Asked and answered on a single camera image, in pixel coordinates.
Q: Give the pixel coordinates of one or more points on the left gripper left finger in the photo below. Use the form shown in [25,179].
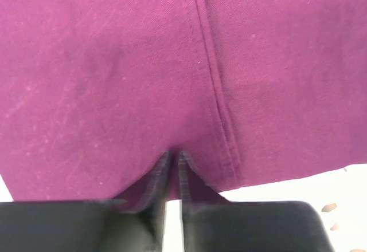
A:
[131,221]

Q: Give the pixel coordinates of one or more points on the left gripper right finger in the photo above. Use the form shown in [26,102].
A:
[212,223]

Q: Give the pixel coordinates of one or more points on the purple cloth wrap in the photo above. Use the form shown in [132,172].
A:
[257,91]

